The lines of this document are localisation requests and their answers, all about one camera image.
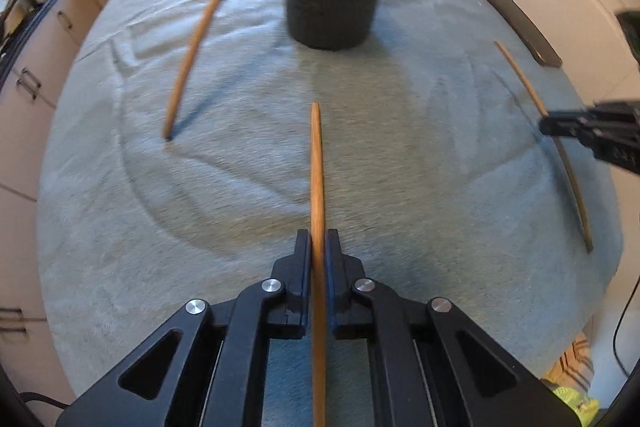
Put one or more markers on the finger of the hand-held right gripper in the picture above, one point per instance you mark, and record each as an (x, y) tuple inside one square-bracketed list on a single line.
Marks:
[(562, 124)]

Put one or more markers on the yellow green cloth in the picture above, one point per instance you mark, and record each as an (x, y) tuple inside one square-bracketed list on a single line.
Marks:
[(575, 407)]

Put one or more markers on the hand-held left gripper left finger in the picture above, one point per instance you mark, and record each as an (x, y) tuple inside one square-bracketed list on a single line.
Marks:
[(304, 277)]

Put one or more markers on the flat black bar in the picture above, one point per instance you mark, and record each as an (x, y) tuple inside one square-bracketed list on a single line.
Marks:
[(525, 29)]

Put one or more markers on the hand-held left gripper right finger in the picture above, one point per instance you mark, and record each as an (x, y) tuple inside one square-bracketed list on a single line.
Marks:
[(331, 277)]

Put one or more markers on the long wooden chopstick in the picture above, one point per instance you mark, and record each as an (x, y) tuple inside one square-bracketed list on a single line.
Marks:
[(520, 77), (317, 187), (210, 12)]

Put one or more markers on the brown plaid cloth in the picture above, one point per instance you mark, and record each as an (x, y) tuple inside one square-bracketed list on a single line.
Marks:
[(572, 359)]

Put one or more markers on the beige lower kitchen cabinets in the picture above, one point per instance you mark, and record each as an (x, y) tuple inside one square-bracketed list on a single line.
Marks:
[(35, 57)]

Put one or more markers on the grey green tablecloth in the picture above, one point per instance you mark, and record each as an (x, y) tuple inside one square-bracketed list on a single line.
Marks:
[(240, 187)]

